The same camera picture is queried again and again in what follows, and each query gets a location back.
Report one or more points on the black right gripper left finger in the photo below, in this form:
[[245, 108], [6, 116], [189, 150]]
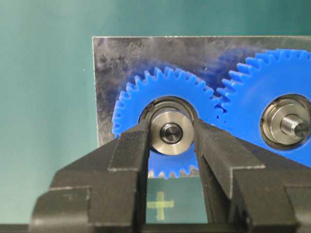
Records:
[[103, 192]]

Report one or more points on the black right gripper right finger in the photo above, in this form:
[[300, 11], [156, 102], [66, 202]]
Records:
[[251, 186]]

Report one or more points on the threaded steel shaft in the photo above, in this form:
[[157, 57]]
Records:
[[295, 127]]

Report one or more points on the steel shaft with washer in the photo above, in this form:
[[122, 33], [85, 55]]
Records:
[[171, 133]]

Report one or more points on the yellow tape cross marker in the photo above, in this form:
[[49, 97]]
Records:
[[160, 204]]

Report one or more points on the blue plastic gear right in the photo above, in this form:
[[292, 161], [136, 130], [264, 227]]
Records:
[[261, 92]]

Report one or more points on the blue plastic gear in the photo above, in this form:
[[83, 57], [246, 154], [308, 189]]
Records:
[[261, 92], [169, 100]]

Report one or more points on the blue plastic gear left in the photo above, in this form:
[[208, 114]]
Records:
[[169, 100]]

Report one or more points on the grey metal base plate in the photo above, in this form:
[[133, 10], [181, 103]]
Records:
[[117, 60]]

